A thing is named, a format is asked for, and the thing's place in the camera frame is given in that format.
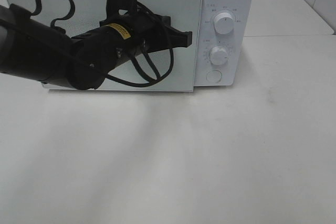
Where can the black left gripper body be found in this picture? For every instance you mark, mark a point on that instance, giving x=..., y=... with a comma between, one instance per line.
x=120, y=40

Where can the white microwave door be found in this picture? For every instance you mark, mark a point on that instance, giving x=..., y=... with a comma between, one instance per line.
x=185, y=16

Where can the round white door button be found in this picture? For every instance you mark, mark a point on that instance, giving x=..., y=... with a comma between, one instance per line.
x=214, y=76

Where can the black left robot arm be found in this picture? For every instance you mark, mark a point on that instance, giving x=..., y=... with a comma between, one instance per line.
x=34, y=51

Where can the lower white microwave knob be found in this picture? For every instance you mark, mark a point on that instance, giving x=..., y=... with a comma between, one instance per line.
x=218, y=55

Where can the white microwave knob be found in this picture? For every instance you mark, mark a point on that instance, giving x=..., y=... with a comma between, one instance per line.
x=223, y=22
x=218, y=55

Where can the upper white microwave knob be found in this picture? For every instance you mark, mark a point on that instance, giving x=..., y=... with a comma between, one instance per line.
x=223, y=22

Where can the white microwave oven body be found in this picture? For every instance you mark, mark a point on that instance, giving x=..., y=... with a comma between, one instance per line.
x=208, y=38

